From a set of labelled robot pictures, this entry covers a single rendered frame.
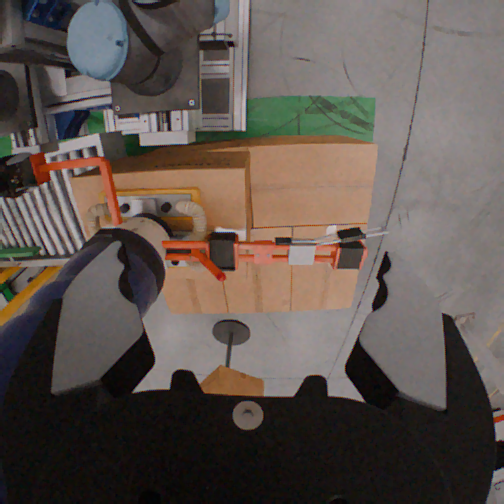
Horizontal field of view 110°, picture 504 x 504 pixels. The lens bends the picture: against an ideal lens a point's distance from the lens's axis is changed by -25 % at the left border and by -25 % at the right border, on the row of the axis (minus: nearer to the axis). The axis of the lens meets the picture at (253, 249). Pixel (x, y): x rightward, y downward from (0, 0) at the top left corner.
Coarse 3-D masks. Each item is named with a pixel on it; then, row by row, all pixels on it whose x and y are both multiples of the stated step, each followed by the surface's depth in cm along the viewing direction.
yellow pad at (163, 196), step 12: (120, 192) 68; (132, 192) 68; (144, 192) 68; (156, 192) 68; (168, 192) 68; (180, 192) 68; (192, 192) 68; (120, 204) 69; (156, 204) 69; (168, 204) 68; (108, 216) 72; (168, 216) 72; (180, 216) 72
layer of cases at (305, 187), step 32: (256, 160) 102; (288, 160) 102; (320, 160) 101; (352, 160) 101; (256, 192) 110; (288, 192) 110; (320, 192) 109; (352, 192) 108; (256, 224) 118; (288, 224) 118; (320, 224) 118; (352, 224) 117; (192, 288) 141; (224, 288) 143; (256, 288) 139; (288, 288) 139; (320, 288) 138; (352, 288) 138
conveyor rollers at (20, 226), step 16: (48, 160) 101; (64, 176) 105; (48, 192) 110; (64, 192) 113; (0, 208) 117; (16, 208) 116; (32, 208) 115; (64, 208) 115; (0, 224) 123; (16, 224) 123; (32, 224) 122; (48, 224) 120; (64, 224) 123; (80, 224) 120; (0, 240) 129; (16, 240) 130; (32, 240) 129; (48, 240) 127; (64, 240) 125; (80, 240) 127
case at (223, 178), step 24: (96, 168) 79; (120, 168) 74; (144, 168) 71; (168, 168) 69; (192, 168) 67; (216, 168) 66; (240, 168) 66; (96, 192) 70; (216, 192) 70; (240, 192) 70; (216, 216) 74; (240, 216) 74; (240, 240) 78; (240, 264) 83
